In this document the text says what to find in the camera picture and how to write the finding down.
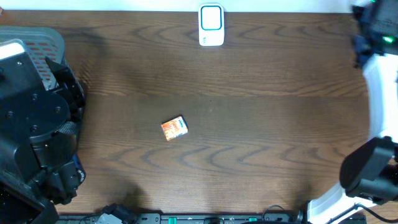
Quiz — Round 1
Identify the grey plastic mesh basket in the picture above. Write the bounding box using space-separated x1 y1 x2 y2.
1 26 68 90

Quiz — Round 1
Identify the white barcode scanner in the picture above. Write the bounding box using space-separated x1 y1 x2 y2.
198 3 224 47

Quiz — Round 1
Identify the orange snack box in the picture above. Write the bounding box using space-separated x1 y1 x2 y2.
161 116 188 141

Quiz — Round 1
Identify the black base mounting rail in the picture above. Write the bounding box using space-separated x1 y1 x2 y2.
55 212 368 224

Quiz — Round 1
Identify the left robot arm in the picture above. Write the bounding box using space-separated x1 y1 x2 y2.
1 39 86 223

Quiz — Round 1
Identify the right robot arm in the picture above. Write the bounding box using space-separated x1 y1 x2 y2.
296 0 397 223

